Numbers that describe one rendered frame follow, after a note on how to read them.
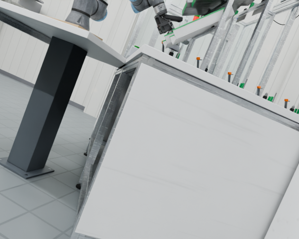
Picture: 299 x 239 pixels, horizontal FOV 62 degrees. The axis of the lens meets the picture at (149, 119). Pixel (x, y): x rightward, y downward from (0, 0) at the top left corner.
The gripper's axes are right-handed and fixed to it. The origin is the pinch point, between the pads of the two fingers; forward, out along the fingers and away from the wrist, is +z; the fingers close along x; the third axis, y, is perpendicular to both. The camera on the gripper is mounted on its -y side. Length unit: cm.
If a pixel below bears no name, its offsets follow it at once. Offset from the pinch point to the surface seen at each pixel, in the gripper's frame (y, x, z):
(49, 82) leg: 81, 1, -8
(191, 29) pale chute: 7.3, 48.8, -2.1
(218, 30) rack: -2, 53, 3
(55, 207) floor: 102, 33, 52
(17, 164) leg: 120, 1, 29
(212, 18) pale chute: -3, 50, -3
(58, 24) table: 59, 44, -25
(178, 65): 27, 75, 8
